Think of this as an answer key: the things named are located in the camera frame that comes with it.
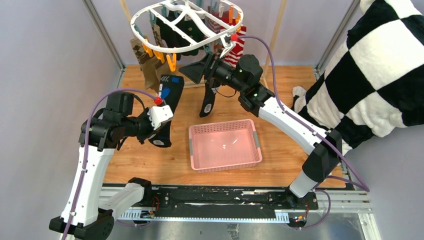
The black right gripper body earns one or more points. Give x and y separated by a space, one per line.
217 69

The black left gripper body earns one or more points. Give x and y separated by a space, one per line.
145 126

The black grey sock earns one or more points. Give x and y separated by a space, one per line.
208 103

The black blue sock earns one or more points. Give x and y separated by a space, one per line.
169 94

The pink plastic basket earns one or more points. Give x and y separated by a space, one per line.
223 146

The white round sock hanger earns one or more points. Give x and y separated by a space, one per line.
187 25

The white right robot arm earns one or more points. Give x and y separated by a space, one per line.
322 147

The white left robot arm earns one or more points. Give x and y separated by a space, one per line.
104 133

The wooden clothes rack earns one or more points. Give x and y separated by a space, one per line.
168 55

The red white striped sock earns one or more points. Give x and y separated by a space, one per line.
237 52

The argyle brown sock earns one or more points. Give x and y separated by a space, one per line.
139 49

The black white checkered blanket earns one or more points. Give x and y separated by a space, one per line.
374 81

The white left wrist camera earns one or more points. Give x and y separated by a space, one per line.
160 115

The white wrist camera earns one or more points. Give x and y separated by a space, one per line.
160 115
228 42

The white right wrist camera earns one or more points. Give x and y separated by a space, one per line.
228 42

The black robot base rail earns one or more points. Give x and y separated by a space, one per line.
227 204

